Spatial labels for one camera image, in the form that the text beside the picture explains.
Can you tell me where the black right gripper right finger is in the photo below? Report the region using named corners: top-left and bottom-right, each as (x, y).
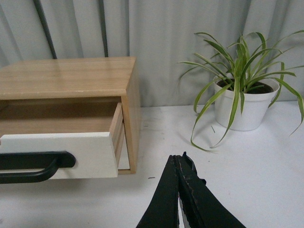
top-left (176, 152), bottom-right (244, 228)

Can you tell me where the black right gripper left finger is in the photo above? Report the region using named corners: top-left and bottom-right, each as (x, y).
top-left (137, 155), bottom-right (179, 228)

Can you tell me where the white drawer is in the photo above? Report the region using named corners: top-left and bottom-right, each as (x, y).
top-left (0, 102), bottom-right (125, 180)

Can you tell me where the black drawer handle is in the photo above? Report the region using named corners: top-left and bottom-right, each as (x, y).
top-left (0, 151), bottom-right (76, 184)

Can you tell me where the wooden drawer cabinet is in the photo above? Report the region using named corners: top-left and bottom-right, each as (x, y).
top-left (0, 57), bottom-right (141, 175)

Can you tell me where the white plant pot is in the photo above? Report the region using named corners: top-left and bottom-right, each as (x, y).
top-left (214, 78), bottom-right (279, 131)

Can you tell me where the right spider plant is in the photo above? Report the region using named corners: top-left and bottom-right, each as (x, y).
top-left (177, 29), bottom-right (304, 152)

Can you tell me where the grey curtain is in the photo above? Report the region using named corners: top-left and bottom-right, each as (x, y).
top-left (0, 0), bottom-right (304, 107)

